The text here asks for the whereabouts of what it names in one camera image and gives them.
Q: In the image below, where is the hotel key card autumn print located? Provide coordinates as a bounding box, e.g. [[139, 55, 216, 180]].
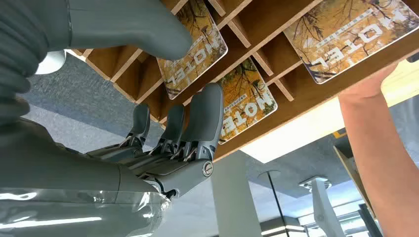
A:
[[283, 0, 419, 85], [157, 0, 228, 100], [217, 57, 279, 145]]

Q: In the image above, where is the brown wooden card rack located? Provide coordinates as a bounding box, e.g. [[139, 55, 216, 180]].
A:
[[67, 0, 419, 161]]

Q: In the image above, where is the white rounded object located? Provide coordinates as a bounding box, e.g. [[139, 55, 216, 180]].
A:
[[35, 50, 67, 75]]

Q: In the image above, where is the ribbed grey right arm sleeve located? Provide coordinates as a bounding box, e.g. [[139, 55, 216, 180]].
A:
[[0, 0, 50, 127]]

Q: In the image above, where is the white pillar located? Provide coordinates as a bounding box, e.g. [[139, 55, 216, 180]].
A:
[[210, 150, 263, 237]]

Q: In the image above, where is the black pole with round disc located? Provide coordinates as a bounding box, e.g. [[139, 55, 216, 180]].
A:
[[256, 169, 293, 237]]

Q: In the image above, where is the white stand with round base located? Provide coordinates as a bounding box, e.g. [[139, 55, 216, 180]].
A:
[[298, 176, 346, 237]]

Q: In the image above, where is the leaning wooden board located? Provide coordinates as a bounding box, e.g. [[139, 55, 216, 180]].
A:
[[333, 145, 377, 218]]

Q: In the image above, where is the dark upright post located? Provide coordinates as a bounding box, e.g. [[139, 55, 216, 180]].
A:
[[357, 203, 384, 237]]

